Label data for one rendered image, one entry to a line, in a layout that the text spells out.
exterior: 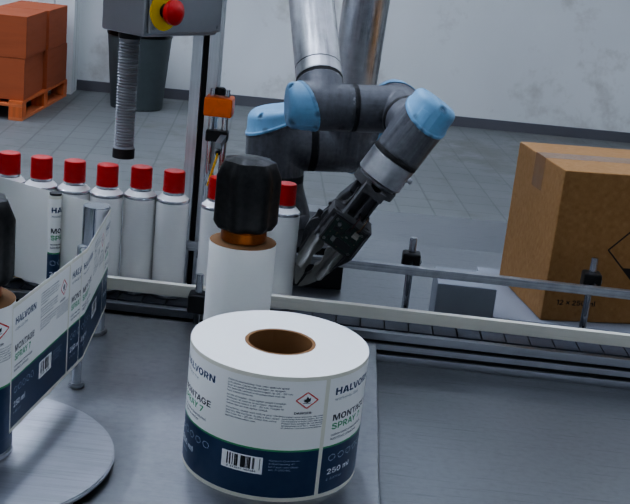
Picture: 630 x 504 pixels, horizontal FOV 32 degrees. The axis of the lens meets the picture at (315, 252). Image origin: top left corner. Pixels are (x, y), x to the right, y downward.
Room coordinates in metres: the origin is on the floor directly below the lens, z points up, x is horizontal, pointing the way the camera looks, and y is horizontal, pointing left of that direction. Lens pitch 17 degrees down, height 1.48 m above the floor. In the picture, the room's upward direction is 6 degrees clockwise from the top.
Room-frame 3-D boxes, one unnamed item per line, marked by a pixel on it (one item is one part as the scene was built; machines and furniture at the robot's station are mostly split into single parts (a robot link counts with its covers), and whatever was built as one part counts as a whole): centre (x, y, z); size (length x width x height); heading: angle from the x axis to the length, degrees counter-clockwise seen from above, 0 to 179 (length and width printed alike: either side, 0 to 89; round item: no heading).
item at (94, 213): (1.50, 0.31, 0.97); 0.05 x 0.05 x 0.19
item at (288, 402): (1.17, 0.03, 0.95); 0.20 x 0.20 x 0.14
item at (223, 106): (1.74, 0.18, 1.04); 0.10 x 0.04 x 0.33; 179
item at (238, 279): (1.41, 0.10, 1.03); 0.09 x 0.09 x 0.30
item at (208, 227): (1.68, 0.16, 0.98); 0.05 x 0.05 x 0.20
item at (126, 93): (1.79, 0.33, 1.18); 0.04 x 0.04 x 0.21
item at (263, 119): (2.13, 0.09, 1.07); 0.13 x 0.12 x 0.14; 102
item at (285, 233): (1.69, 0.05, 0.98); 0.05 x 0.05 x 0.20
